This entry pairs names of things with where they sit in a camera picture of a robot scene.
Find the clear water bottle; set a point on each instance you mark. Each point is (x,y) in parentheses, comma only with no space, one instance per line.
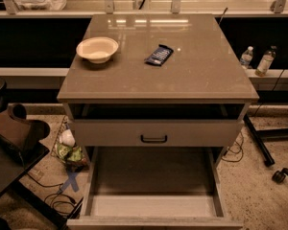
(246,57)

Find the wire basket with snacks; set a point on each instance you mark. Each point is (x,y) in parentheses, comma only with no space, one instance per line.
(66,150)

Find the bottle with yellowish liquid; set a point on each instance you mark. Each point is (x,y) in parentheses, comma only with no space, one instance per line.
(266,61)

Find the grey middle drawer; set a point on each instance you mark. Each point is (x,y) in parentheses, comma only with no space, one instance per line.
(155,133)

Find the white bowl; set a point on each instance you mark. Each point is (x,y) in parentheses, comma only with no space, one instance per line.
(97,49)

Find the grey open bottom drawer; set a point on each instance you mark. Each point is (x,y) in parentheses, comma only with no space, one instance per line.
(153,189)

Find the black headset device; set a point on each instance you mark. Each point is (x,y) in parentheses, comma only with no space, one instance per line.
(19,135)

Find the blue snack bar wrapper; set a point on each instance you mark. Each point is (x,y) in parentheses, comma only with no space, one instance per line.
(159,55)

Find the black chair base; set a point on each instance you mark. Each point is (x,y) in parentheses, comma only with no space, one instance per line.
(261,137)

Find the black side table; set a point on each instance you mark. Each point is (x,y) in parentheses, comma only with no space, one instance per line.
(10,175)

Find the grey drawer cabinet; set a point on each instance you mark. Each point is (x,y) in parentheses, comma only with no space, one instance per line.
(201,80)

